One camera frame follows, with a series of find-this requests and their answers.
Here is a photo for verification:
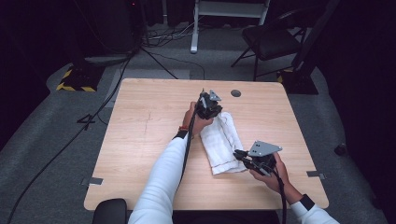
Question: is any white metal stand frame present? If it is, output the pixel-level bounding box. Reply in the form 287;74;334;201
190;0;272;55

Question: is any white towel with red stripe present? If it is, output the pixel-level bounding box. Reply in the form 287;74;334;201
199;111;249;176

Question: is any person's right hand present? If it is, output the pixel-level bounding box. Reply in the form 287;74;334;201
248;152;292;196

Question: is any black folding chair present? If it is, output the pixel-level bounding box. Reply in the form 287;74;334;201
230;8;308;82

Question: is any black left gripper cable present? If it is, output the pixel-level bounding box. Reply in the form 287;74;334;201
176;106;199;192

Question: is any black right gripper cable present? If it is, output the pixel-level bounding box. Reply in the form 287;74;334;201
267;166;288;224

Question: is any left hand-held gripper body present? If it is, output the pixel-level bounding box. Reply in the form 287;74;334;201
195;89;223;116

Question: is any thin black floor cable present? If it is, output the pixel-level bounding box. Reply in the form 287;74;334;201
146;49;206;81

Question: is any grey tape piece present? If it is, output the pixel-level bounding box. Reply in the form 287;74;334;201
80;176;105;187
305;170;327;181

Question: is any black slanted stand pole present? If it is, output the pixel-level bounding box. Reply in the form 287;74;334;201
291;0;341;73

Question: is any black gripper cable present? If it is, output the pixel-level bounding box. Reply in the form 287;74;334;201
176;106;199;192
267;166;288;224

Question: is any long black floor cable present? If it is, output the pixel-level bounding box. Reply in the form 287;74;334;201
7;52;134;224

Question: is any black wrist watch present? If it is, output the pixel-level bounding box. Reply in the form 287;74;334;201
299;193;317;212

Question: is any bundle of floor cables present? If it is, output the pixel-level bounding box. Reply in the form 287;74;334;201
143;18;204;49

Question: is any small black round object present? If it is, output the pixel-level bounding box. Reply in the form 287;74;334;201
333;143;347;157

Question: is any person's dark lap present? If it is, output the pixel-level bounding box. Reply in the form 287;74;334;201
171;210;282;224

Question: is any black yellow striped stand base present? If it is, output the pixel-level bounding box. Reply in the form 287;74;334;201
276;67;319;95
55;63;106;93

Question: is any person's left hand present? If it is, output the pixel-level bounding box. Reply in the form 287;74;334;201
182;101;215;137

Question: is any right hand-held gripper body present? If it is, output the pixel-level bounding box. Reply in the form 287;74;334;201
247;140;284;177

